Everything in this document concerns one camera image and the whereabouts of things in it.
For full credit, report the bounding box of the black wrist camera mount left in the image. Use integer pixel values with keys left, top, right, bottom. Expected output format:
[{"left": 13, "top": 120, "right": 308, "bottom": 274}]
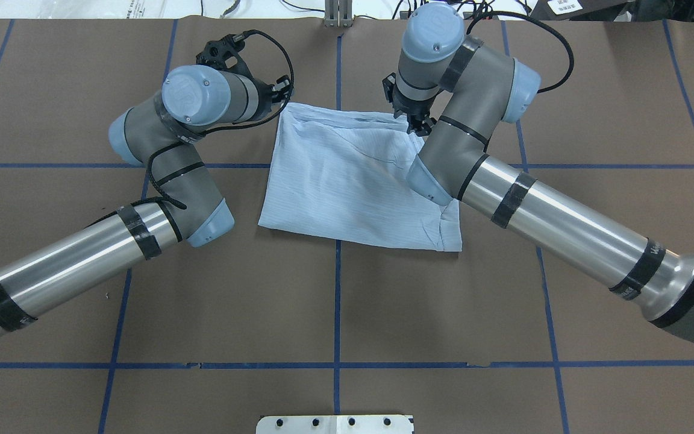
[{"left": 195, "top": 34, "right": 252, "bottom": 78}]

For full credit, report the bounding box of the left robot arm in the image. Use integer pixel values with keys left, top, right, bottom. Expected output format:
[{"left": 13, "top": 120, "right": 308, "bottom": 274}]
[{"left": 0, "top": 65, "right": 295, "bottom": 337}]

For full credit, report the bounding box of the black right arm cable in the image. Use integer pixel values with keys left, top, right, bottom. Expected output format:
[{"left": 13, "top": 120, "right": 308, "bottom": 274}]
[{"left": 466, "top": 11, "right": 575, "bottom": 94}]

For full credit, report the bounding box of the light blue striped shirt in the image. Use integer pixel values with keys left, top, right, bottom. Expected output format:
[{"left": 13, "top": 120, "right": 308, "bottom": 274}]
[{"left": 258, "top": 102, "right": 463, "bottom": 252}]

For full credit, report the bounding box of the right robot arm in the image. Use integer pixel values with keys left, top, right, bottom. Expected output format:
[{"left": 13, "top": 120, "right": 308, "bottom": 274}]
[{"left": 383, "top": 2, "right": 694, "bottom": 343}]

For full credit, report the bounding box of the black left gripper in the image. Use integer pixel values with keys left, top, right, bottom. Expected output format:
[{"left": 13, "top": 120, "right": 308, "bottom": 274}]
[{"left": 260, "top": 76, "right": 293, "bottom": 112}]

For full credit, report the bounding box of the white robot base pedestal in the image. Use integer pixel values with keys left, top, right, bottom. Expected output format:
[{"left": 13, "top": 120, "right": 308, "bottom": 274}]
[{"left": 255, "top": 414, "right": 415, "bottom": 433}]

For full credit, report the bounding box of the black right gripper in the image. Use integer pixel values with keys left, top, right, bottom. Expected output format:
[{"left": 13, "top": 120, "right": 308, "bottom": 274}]
[{"left": 382, "top": 74, "right": 436, "bottom": 137}]

